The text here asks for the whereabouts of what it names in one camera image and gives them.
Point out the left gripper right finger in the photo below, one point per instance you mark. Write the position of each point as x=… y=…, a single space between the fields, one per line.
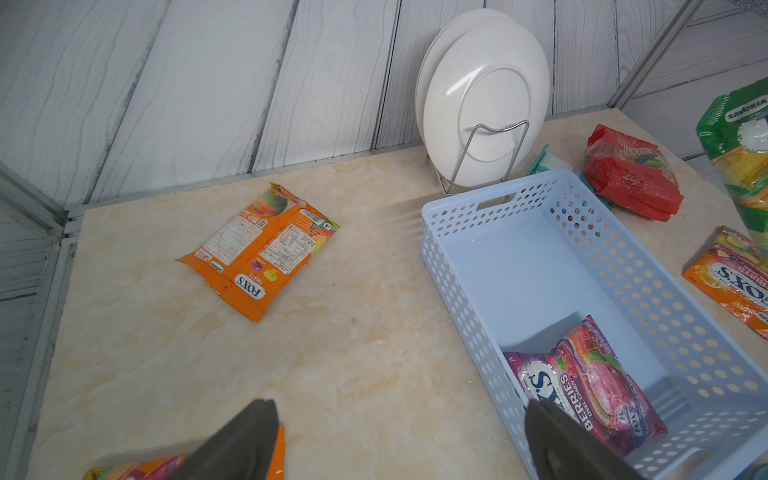
x=562 y=449

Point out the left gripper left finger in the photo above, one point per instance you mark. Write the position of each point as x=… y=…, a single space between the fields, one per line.
x=241 y=449

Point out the purple Fox's berries candy bag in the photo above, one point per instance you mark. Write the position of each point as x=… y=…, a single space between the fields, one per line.
x=582 y=375

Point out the light blue plastic basket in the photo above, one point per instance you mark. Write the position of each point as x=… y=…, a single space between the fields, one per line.
x=519 y=264

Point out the green yellow Fox's candy bag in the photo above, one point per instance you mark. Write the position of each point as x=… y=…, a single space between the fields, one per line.
x=733 y=134

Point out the orange Fox's candy bag back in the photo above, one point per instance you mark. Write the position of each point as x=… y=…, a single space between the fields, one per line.
x=249 y=260

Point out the red candy bag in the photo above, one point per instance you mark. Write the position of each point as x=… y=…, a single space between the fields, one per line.
x=631 y=173

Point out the teal candy bag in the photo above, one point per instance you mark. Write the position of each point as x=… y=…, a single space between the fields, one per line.
x=546 y=161

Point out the white plates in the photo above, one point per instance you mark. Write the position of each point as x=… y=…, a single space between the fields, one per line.
x=483 y=67

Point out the metal wire plate rack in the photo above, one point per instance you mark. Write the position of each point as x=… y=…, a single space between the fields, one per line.
x=448 y=184

